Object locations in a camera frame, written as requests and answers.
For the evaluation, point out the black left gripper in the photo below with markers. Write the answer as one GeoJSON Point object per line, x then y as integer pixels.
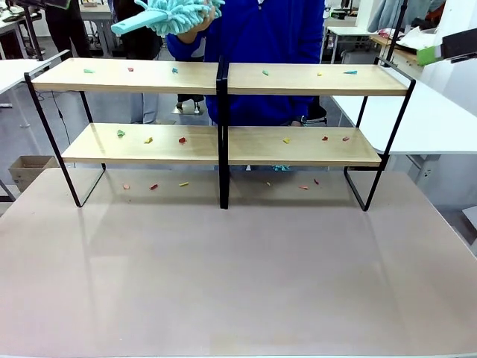
{"type": "Point", "coordinates": [56, 2]}

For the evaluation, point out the bystander in black clothes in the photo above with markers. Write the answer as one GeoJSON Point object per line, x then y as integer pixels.
{"type": "Point", "coordinates": [69, 26]}

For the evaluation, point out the white crumpled paper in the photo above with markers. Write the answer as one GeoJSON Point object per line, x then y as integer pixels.
{"type": "Point", "coordinates": [419, 37]}

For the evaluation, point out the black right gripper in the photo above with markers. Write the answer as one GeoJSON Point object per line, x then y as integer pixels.
{"type": "Point", "coordinates": [460, 46]}

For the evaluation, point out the grey jacket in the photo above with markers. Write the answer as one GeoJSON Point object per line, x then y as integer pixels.
{"type": "Point", "coordinates": [395, 13]}

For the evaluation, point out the black tripod pole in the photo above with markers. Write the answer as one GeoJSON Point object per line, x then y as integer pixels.
{"type": "Point", "coordinates": [395, 30]}

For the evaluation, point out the person in blue sweater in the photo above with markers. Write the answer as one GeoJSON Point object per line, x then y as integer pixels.
{"type": "Point", "coordinates": [268, 41]}

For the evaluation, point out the person's right forearm blue sleeve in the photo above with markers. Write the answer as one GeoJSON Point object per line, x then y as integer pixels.
{"type": "Point", "coordinates": [186, 46]}

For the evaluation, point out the person's right hand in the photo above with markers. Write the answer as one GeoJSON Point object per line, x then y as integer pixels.
{"type": "Point", "coordinates": [203, 23]}

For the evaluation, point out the cardboard box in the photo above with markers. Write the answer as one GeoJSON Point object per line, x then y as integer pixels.
{"type": "Point", "coordinates": [31, 168]}

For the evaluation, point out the white background desk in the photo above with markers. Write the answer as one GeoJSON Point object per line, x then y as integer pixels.
{"type": "Point", "coordinates": [348, 35]}

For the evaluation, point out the black stand pole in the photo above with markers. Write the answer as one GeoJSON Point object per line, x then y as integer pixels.
{"type": "Point", "coordinates": [33, 30]}

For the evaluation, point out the person's left hand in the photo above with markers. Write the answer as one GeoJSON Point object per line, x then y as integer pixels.
{"type": "Point", "coordinates": [295, 123]}

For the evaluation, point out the light grey trouser legs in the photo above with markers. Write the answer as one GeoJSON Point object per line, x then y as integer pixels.
{"type": "Point", "coordinates": [145, 108]}

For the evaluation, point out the white side table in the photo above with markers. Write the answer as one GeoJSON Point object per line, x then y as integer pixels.
{"type": "Point", "coordinates": [428, 119]}
{"type": "Point", "coordinates": [15, 72]}

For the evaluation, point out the wooden shelf unit black frame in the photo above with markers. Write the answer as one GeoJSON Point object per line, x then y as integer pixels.
{"type": "Point", "coordinates": [316, 80]}
{"type": "Point", "coordinates": [123, 76]}

